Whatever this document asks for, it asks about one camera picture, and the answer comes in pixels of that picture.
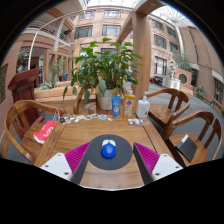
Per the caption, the white crumpled wrapper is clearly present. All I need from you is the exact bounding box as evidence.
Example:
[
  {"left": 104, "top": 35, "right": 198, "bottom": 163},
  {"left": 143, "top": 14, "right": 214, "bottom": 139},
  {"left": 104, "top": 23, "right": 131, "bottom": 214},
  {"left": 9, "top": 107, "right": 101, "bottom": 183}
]
[{"left": 127, "top": 118, "right": 145, "bottom": 126}]

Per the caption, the white stone statue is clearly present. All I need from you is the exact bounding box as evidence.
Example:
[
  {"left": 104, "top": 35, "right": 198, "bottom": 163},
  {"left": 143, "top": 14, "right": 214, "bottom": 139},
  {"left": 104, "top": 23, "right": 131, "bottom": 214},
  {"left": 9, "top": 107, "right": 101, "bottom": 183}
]
[{"left": 162, "top": 59, "right": 181, "bottom": 90}]

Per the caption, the yellow dish soap bottle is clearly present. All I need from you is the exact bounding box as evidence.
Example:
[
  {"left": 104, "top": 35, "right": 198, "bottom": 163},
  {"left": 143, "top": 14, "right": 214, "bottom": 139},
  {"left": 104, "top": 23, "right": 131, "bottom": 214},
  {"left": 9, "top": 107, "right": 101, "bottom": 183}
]
[{"left": 121, "top": 87, "right": 137, "bottom": 120}]

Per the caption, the round dark grey mouse pad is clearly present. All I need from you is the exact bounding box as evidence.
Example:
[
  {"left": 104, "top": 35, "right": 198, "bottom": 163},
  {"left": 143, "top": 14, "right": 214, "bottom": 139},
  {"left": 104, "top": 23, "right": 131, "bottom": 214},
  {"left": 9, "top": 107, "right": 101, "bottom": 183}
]
[{"left": 81, "top": 134, "right": 134, "bottom": 171}]

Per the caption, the green potted plant white pot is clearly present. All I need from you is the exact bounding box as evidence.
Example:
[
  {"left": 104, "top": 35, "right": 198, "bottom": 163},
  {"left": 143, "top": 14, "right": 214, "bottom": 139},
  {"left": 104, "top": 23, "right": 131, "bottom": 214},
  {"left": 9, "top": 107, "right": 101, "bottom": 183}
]
[{"left": 62, "top": 37, "right": 143, "bottom": 111}]

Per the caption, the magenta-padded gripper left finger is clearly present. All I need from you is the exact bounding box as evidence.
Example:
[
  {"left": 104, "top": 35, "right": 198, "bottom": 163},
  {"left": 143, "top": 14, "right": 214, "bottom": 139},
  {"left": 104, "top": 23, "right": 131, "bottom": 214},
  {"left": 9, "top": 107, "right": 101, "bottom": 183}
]
[{"left": 39, "top": 142, "right": 93, "bottom": 185}]

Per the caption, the wooden armchair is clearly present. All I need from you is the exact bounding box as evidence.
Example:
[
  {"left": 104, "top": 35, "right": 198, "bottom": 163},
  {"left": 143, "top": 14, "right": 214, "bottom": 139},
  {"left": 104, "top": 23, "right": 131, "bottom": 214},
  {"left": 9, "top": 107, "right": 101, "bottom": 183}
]
[
  {"left": 73, "top": 88, "right": 99, "bottom": 115},
  {"left": 161, "top": 110, "right": 224, "bottom": 168},
  {"left": 0, "top": 99, "right": 66, "bottom": 164},
  {"left": 146, "top": 87, "right": 192, "bottom": 129}
]

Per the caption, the dark bust statue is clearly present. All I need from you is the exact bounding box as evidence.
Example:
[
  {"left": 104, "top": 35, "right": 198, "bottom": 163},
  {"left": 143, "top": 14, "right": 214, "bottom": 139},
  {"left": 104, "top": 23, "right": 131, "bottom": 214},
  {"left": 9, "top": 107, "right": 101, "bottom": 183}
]
[{"left": 16, "top": 53, "right": 30, "bottom": 73}]

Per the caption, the white pump bottle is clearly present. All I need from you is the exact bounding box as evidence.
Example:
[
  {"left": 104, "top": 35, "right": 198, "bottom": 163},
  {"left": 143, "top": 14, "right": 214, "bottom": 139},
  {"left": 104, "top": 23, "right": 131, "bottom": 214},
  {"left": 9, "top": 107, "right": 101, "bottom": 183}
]
[{"left": 135, "top": 91, "right": 151, "bottom": 120}]

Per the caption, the blue squeeze tube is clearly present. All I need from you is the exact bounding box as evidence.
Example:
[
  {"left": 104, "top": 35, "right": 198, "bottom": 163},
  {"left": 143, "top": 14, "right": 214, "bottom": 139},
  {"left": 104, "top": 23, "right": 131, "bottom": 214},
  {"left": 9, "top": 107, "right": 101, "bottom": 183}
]
[{"left": 111, "top": 95, "right": 122, "bottom": 120}]

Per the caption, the dark grey notebook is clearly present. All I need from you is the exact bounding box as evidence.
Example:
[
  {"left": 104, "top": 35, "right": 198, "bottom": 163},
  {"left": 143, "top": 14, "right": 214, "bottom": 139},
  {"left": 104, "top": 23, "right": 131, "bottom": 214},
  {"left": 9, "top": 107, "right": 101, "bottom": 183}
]
[{"left": 175, "top": 134, "right": 198, "bottom": 163}]

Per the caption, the dark red wooden lectern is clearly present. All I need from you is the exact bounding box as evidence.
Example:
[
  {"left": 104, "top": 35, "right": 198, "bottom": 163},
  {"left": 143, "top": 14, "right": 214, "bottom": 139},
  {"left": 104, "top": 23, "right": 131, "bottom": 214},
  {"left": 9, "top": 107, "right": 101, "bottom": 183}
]
[{"left": 7, "top": 68, "right": 46, "bottom": 138}]

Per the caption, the blue and white computer mouse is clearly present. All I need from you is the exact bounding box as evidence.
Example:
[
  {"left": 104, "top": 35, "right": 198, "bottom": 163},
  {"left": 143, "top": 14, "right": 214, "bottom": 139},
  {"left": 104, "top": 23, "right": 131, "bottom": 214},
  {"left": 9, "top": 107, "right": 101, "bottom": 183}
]
[{"left": 100, "top": 138, "right": 117, "bottom": 160}]

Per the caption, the yellow flowering potted plant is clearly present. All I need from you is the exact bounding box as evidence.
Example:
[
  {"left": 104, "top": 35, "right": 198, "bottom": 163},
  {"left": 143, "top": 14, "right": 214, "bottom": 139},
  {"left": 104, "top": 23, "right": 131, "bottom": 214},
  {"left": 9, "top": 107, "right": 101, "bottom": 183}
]
[{"left": 196, "top": 83, "right": 205, "bottom": 100}]

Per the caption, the spiky green agave plant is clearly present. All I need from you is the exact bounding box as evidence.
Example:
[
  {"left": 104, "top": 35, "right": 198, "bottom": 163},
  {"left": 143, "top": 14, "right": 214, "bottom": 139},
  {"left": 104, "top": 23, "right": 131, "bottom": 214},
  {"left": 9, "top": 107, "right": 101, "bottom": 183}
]
[{"left": 39, "top": 74, "right": 63, "bottom": 91}]

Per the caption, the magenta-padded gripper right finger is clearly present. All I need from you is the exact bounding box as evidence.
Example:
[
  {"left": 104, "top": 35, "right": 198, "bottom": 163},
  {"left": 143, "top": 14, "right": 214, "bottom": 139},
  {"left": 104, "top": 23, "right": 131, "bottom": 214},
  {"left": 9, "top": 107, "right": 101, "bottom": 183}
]
[{"left": 132, "top": 142, "right": 184, "bottom": 186}]

